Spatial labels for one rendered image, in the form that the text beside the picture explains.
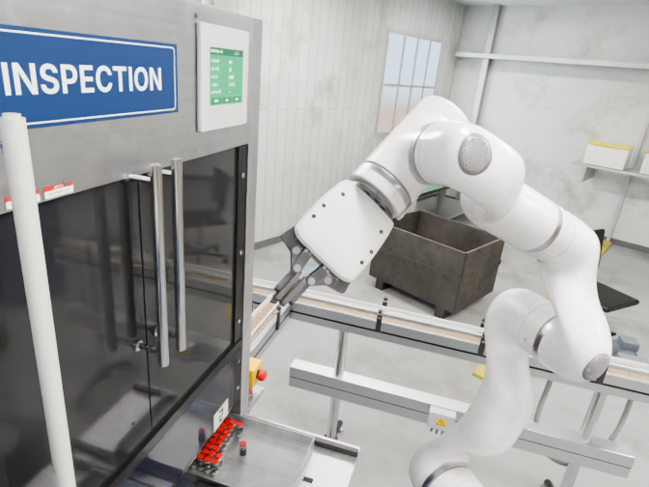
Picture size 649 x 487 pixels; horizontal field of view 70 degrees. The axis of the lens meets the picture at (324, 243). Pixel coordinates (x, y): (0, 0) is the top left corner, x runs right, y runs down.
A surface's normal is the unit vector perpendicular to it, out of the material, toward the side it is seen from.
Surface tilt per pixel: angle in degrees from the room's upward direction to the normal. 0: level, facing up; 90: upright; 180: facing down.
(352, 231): 67
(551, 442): 90
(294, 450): 0
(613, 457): 90
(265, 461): 0
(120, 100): 90
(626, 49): 90
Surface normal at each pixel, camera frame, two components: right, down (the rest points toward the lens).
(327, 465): 0.09, -0.93
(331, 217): 0.13, -0.09
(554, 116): -0.65, 0.22
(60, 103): 0.95, 0.18
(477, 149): 0.43, 0.11
